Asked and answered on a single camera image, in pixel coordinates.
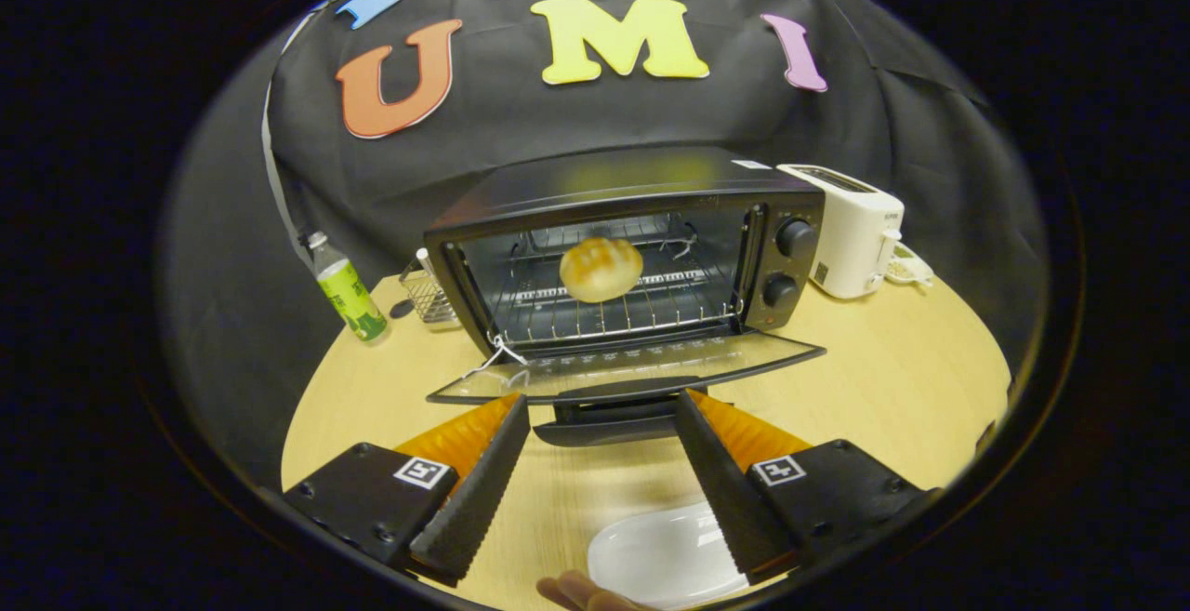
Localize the green label drink bottle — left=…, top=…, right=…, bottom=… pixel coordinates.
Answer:
left=307, top=231, right=390, bottom=344

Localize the white square plate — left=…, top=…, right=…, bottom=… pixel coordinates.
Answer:
left=587, top=499, right=751, bottom=609

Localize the black toaster oven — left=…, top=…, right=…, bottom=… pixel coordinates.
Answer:
left=423, top=146, right=828, bottom=449

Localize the white string loop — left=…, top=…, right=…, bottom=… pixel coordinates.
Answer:
left=462, top=332, right=530, bottom=380

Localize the small wire mesh basket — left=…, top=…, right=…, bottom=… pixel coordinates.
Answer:
left=400, top=248, right=459, bottom=326

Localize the white pop-up toaster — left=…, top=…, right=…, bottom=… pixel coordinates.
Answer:
left=777, top=163, right=906, bottom=301

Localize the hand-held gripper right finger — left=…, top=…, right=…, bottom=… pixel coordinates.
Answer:
left=674, top=389, right=941, bottom=587

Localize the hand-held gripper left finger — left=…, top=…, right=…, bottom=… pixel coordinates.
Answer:
left=282, top=393, right=532, bottom=588

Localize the round golden bread bun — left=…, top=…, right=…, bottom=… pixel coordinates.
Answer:
left=559, top=237, right=644, bottom=304

